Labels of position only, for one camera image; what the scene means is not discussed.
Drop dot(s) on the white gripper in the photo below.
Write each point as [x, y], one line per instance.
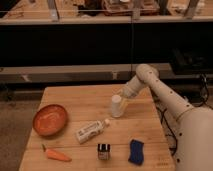
[132, 88]

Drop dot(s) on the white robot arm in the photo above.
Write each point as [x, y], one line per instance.
[195, 140]

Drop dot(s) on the white glue bottle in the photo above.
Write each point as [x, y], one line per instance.
[91, 130]

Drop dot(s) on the small black white box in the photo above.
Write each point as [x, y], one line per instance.
[103, 151]

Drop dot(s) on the orange bowl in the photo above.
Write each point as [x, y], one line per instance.
[50, 120]

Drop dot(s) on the orange toy carrot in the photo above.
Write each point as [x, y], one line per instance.
[55, 155]

